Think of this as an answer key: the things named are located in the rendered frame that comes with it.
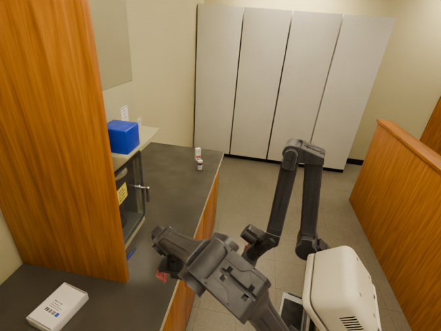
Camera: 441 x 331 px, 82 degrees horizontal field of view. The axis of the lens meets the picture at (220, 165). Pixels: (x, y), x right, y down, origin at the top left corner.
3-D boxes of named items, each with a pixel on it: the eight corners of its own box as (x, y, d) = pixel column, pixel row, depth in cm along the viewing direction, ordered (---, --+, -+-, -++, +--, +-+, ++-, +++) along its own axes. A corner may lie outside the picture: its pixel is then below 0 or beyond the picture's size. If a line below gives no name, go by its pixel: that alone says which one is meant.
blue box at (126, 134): (102, 151, 92) (98, 127, 88) (116, 140, 101) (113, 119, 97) (128, 155, 91) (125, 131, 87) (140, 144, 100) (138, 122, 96)
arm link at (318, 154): (328, 150, 75) (329, 138, 83) (281, 146, 80) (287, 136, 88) (316, 263, 93) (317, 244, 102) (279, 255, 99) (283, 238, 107)
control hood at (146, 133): (100, 178, 95) (96, 154, 90) (138, 144, 123) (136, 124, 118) (129, 182, 94) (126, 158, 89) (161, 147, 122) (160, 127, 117)
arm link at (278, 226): (300, 152, 78) (304, 140, 87) (282, 148, 80) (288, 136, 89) (275, 253, 98) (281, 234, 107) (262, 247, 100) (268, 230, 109)
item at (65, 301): (28, 324, 92) (25, 317, 91) (66, 287, 106) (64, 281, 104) (53, 338, 89) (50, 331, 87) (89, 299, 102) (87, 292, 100)
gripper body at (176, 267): (165, 259, 94) (164, 244, 90) (191, 264, 93) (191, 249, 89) (158, 274, 88) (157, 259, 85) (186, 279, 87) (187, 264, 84)
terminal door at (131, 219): (116, 256, 116) (103, 181, 97) (144, 214, 142) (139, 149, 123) (117, 256, 116) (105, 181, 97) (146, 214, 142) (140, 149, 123)
